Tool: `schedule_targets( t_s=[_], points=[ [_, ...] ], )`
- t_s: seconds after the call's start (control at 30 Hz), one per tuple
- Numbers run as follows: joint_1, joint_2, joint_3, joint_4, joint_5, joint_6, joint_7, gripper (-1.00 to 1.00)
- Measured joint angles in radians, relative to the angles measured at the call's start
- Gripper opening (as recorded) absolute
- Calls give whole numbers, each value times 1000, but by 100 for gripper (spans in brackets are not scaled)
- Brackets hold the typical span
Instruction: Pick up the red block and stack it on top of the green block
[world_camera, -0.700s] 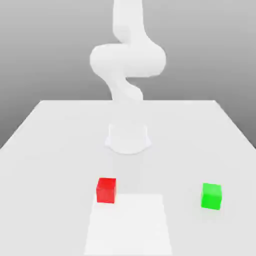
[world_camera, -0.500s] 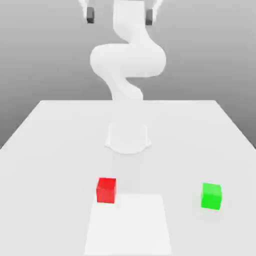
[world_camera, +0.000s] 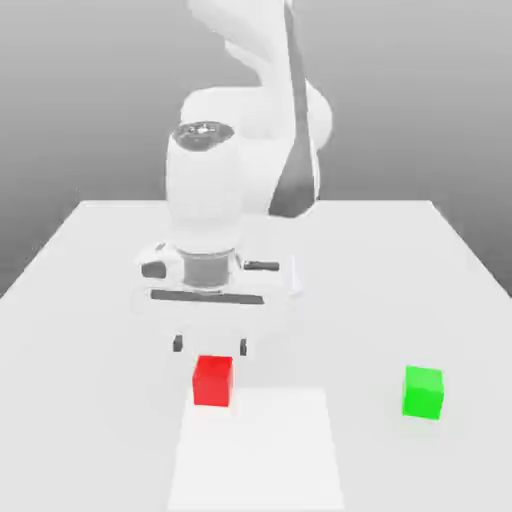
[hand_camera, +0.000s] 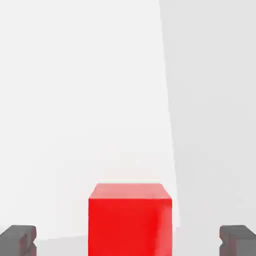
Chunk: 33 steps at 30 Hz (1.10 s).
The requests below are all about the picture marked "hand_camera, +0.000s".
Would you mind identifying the small red cube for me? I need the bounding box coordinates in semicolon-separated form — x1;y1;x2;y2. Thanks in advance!
87;182;173;256

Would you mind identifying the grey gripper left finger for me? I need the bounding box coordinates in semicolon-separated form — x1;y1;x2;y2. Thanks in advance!
0;224;38;256

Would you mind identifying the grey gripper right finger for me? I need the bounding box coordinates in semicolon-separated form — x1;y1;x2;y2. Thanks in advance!
219;224;256;256

